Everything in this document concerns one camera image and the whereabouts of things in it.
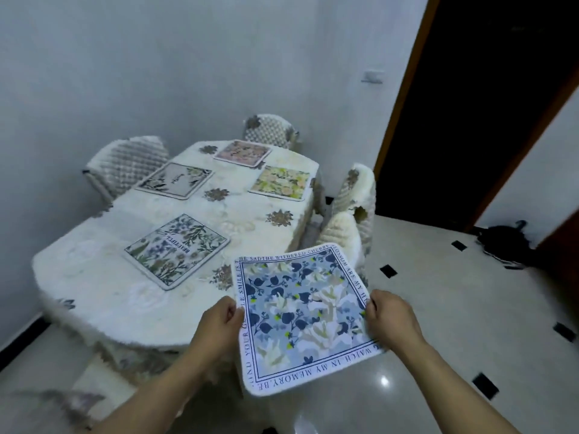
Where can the chair with quilted white cover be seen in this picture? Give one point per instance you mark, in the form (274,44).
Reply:
(341,239)
(124,164)
(359,194)
(270,130)

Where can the person's left forearm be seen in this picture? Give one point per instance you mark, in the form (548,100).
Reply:
(156,393)

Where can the brown wooden door frame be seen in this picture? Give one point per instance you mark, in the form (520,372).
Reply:
(407,85)

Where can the pink floral placemat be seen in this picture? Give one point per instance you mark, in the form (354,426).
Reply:
(243,152)

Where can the person's right thumb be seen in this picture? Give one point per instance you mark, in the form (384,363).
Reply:
(372,307)

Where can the black bag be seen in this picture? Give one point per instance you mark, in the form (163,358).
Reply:
(504,244)

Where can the person's right hand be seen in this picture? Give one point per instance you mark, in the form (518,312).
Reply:
(394,317)

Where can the person's left hand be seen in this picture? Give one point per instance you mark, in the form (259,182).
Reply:
(217,327)

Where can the person's right forearm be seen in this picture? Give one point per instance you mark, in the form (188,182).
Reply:
(457,393)

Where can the person's left thumb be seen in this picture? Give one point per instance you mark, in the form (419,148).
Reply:
(233,314)

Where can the green blue floral placemat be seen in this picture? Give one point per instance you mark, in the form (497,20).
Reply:
(178,249)

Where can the grey floral placemat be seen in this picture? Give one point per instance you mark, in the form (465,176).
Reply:
(175,179)

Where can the white embroidered tablecloth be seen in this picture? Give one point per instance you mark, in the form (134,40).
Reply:
(149,266)

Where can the blue floral square placemat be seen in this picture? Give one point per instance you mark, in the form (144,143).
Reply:
(301,316)

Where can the yellow floral placemat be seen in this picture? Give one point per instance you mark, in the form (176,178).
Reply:
(281,182)

